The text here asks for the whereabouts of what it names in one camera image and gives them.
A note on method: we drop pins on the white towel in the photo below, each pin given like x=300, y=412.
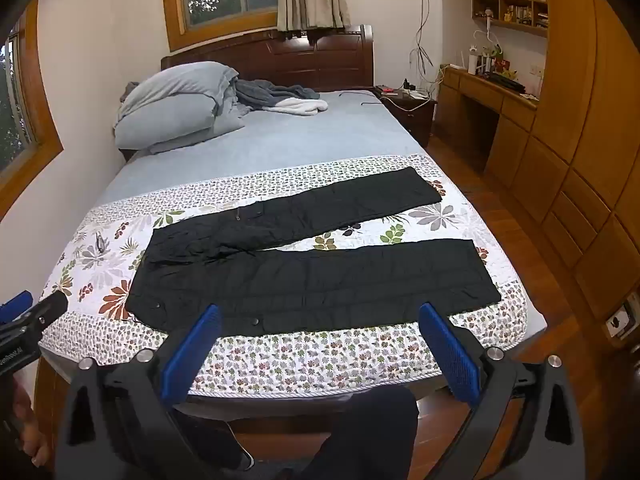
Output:
x=300, y=106

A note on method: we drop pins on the white desk lamp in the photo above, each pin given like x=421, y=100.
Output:
x=487, y=35

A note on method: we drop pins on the grey blanket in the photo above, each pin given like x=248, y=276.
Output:
x=270, y=92

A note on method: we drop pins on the person's right leg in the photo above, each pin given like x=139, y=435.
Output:
x=370, y=435

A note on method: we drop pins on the bed with light blue sheet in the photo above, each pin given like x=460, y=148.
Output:
x=310, y=135

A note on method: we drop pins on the white wall socket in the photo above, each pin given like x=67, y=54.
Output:
x=535, y=72

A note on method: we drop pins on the metal door latch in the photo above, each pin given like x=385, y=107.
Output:
x=620, y=320

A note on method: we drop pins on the dark wooden nightstand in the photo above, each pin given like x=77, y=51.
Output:
x=415, y=115

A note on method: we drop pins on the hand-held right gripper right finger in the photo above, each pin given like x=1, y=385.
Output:
x=450, y=355

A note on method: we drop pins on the black pants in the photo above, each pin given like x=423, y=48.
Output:
x=310, y=280

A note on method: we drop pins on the white power strip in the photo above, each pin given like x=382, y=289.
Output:
x=415, y=91

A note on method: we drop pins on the floral quilt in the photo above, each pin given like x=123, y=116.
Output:
x=300, y=355

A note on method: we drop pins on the wooden wall bookshelf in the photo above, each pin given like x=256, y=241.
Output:
x=510, y=5

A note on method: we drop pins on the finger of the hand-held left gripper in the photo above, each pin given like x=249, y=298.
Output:
x=35, y=322
x=15, y=305

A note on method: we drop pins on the grey pillows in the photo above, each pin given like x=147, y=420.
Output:
x=170, y=105

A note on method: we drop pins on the wooden wardrobe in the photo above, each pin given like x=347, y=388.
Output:
x=590, y=135

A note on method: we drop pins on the person's left hand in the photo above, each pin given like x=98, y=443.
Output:
x=30, y=425

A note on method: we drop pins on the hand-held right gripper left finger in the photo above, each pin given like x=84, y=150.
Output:
x=192, y=347

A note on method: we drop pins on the small potted plant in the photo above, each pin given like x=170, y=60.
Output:
x=492, y=51

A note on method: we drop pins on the dark wooden headboard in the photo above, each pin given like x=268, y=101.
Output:
x=300, y=60

